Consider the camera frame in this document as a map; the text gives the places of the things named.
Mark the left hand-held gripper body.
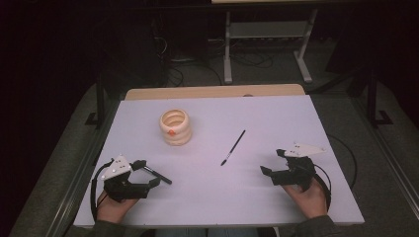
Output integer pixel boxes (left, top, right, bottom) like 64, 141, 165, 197
99, 153, 152, 203

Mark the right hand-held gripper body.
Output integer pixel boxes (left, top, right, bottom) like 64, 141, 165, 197
271, 141, 327, 193

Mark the thick black brush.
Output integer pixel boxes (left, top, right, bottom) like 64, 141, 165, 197
143, 165, 173, 186

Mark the black pen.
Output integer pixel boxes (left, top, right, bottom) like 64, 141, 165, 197
219, 129, 247, 167

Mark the cream ribbed pen holder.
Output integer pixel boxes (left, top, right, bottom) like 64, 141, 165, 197
159, 109, 193, 147

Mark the person's left hand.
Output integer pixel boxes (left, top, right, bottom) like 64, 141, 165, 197
96, 190, 140, 224

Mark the person's right hand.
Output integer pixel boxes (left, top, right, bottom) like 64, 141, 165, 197
282, 178, 329, 220

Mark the white board sheet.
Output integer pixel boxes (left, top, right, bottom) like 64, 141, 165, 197
72, 94, 366, 229

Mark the black metal stand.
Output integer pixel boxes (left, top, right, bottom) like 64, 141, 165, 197
366, 67, 393, 128
84, 73, 107, 128

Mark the light wooden table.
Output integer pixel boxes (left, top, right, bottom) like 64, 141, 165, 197
125, 83, 306, 102

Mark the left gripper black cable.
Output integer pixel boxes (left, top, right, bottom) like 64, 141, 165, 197
90, 159, 115, 222

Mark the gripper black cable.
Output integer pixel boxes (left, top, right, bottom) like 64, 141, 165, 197
90, 159, 115, 222
311, 133, 359, 212

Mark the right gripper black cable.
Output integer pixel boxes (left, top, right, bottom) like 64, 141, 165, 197
311, 133, 359, 212

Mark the black floor cable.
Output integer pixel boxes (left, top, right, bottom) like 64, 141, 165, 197
166, 62, 223, 88
230, 48, 275, 70

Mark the white metal stand frame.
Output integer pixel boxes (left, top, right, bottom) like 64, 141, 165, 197
222, 9, 319, 85

